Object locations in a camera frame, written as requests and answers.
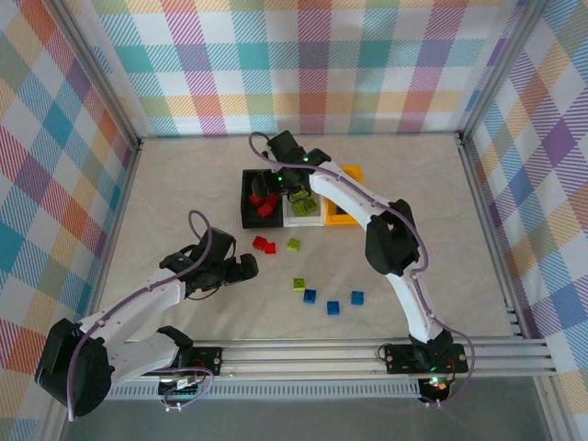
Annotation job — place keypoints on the white plastic bin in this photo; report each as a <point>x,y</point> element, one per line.
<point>303,222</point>

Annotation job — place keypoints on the long blue lego brick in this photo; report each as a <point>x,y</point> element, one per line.
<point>342,211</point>

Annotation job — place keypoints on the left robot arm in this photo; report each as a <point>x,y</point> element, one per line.
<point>69,367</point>

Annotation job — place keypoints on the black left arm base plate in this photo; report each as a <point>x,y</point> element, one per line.
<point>209,360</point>

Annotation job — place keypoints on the long green lego brick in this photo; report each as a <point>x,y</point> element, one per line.
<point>300,209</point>

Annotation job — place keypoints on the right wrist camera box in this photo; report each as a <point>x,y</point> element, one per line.
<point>285,144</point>

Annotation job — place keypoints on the red lego brick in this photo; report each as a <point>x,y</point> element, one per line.
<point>265,210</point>
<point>270,248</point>
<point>254,200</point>
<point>260,242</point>
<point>272,200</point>

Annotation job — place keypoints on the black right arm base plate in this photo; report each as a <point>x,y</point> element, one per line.
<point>399,358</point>

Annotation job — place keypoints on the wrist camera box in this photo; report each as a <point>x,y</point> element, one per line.
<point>285,144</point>
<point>219,244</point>

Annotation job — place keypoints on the aluminium mounting rail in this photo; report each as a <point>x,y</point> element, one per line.
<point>298,358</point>

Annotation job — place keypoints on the yellow plastic bin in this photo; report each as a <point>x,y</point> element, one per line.
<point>333,218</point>

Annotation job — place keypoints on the black plastic bin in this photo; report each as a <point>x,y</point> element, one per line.
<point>248,220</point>

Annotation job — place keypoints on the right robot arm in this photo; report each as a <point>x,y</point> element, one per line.
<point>390,248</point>

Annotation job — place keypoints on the aluminium table side rail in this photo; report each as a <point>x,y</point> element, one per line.
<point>116,229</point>
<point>480,197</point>

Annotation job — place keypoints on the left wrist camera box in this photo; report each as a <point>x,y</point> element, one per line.
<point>219,244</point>

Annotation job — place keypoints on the aluminium frame post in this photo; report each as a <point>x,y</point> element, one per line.
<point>102,75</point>
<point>498,69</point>

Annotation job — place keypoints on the plaid fabric backdrop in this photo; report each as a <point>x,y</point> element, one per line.
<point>298,69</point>
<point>551,161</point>
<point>41,184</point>

